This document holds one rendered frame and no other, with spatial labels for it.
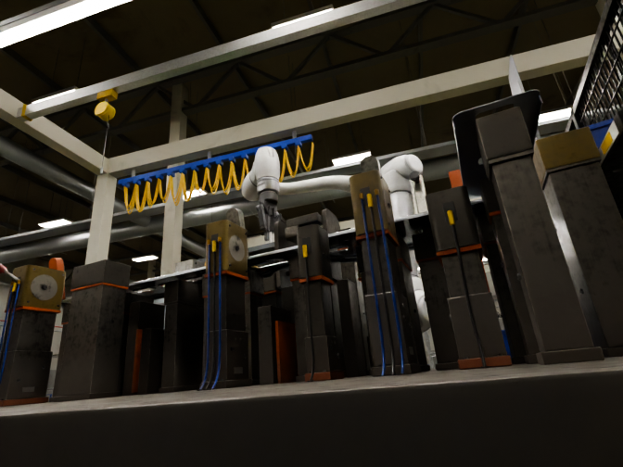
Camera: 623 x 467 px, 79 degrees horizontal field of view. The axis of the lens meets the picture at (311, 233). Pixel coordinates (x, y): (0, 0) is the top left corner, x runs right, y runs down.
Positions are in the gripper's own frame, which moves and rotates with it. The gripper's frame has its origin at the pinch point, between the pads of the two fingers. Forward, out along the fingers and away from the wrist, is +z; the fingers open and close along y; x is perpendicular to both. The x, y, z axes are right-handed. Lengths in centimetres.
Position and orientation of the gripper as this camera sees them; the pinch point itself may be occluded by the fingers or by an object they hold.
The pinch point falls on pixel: (270, 242)
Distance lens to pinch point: 146.0
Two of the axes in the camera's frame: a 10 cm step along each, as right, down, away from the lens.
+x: 8.1, -2.7, -5.2
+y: -5.8, -2.5, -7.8
